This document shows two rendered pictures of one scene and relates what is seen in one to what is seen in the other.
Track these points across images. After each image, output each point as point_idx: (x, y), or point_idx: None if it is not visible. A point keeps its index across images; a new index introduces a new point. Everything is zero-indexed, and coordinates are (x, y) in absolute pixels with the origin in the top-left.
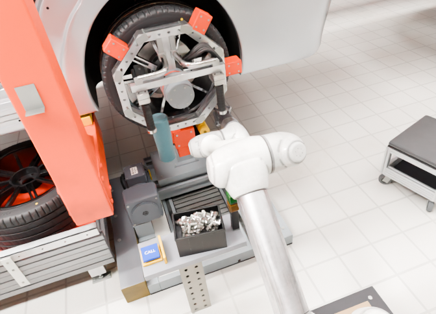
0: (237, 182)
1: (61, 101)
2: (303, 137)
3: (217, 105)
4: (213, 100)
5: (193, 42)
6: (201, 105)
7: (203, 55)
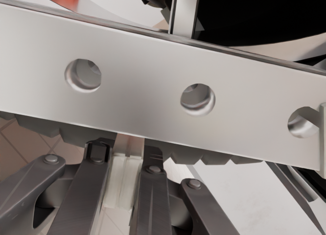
0: None
1: None
2: None
3: (142, 160)
4: (209, 86)
5: None
6: (68, 11)
7: (280, 9)
